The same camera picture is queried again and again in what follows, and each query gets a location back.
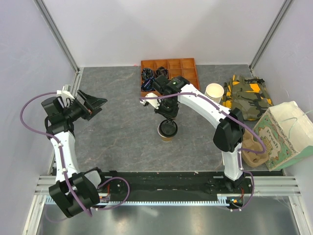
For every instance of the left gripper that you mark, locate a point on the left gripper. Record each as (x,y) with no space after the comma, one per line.
(93,105)

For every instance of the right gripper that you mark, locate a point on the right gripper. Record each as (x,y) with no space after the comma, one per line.
(171,116)

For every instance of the black plastic cup lid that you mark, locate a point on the black plastic cup lid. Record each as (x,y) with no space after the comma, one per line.
(167,130)

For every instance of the brown paper coffee cup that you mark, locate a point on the brown paper coffee cup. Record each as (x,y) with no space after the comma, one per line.
(166,138)

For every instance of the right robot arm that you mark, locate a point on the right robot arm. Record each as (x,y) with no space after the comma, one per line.
(228,135)

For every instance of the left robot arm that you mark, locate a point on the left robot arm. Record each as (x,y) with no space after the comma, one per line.
(74,191)

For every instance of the blue striped rolled tie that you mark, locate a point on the blue striped rolled tie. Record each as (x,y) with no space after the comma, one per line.
(147,85)

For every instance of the brown rolled tie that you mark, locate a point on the brown rolled tie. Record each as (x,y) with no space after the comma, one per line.
(162,71)

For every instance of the stack of paper cups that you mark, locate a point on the stack of paper cups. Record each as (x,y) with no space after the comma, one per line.
(215,92)

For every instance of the dark rolled tie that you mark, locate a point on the dark rolled tie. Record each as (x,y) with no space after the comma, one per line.
(147,73)

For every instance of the orange wooden compartment tray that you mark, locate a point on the orange wooden compartment tray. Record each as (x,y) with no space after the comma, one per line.
(184,67)

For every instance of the cardboard cup carrier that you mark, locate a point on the cardboard cup carrier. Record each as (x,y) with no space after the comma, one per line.
(252,159)

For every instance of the camouflage cloth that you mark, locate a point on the camouflage cloth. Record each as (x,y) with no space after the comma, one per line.
(248,95)

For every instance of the green printed paper bag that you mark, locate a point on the green printed paper bag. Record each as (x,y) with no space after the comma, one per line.
(287,133)

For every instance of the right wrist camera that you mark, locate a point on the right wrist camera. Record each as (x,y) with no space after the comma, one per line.
(150,99)

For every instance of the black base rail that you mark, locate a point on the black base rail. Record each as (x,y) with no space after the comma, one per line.
(170,187)

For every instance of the slotted cable duct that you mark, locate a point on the slotted cable duct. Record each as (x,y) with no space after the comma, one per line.
(221,201)

